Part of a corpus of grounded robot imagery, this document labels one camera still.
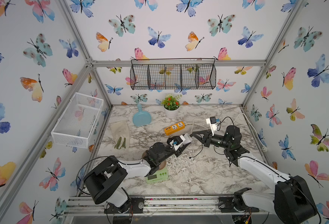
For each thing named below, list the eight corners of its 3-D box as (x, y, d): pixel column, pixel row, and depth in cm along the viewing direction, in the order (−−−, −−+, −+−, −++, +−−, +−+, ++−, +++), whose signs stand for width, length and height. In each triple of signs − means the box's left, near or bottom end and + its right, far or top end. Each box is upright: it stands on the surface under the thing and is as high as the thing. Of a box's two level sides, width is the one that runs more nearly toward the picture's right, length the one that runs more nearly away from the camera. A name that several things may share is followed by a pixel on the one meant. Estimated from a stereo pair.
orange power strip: (166, 136, 103) (166, 134, 101) (163, 130, 106) (163, 128, 104) (186, 127, 108) (186, 125, 106) (182, 122, 111) (182, 120, 109)
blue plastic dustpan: (131, 126, 109) (131, 125, 108) (136, 105, 124) (135, 103, 122) (150, 126, 109) (150, 125, 108) (153, 105, 124) (152, 103, 122)
